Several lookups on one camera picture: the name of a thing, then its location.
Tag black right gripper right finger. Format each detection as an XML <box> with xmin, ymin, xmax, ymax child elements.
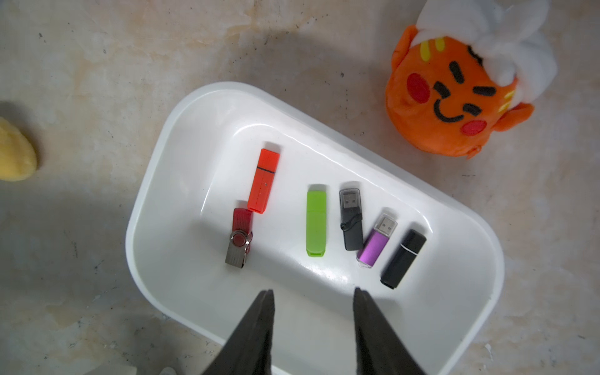
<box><xmin>352</xmin><ymin>287</ymin><xmax>424</xmax><ymax>374</ymax></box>

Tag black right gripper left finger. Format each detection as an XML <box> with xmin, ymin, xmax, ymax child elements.
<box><xmin>203</xmin><ymin>290</ymin><xmax>275</xmax><ymax>375</ymax></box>

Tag dark red swivel usb drive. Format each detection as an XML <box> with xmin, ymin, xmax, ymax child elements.
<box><xmin>225</xmin><ymin>208</ymin><xmax>253</xmax><ymax>269</ymax></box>

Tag black silver usb drive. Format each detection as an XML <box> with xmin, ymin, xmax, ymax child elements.
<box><xmin>339</xmin><ymin>187</ymin><xmax>363</xmax><ymax>251</ymax></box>

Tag green usb drive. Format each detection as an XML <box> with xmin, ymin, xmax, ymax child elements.
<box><xmin>306</xmin><ymin>184</ymin><xmax>328</xmax><ymax>257</ymax></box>

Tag white storage box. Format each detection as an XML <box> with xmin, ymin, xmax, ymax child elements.
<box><xmin>126</xmin><ymin>82</ymin><xmax>505</xmax><ymax>374</ymax></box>

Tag orange tiger toy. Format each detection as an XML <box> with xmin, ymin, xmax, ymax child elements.
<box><xmin>385</xmin><ymin>1</ymin><xmax>558</xmax><ymax>158</ymax></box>

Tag yellow chick toy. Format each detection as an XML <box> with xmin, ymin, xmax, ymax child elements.
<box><xmin>1</xmin><ymin>117</ymin><xmax>38</xmax><ymax>182</ymax></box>

